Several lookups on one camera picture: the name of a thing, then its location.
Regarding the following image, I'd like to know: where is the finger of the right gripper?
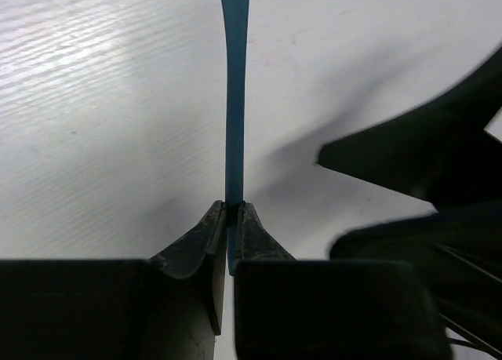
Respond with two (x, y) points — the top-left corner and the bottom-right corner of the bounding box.
(329, 202), (501, 359)
(317, 50), (501, 203)

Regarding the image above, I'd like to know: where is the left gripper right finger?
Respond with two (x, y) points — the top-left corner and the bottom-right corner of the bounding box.
(234, 202), (453, 359)

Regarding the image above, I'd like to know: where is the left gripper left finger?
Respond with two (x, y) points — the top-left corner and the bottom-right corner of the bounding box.
(1, 201), (227, 359)

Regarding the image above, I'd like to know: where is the dark blue plastic knife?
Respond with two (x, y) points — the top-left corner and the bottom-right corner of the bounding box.
(221, 0), (249, 275)

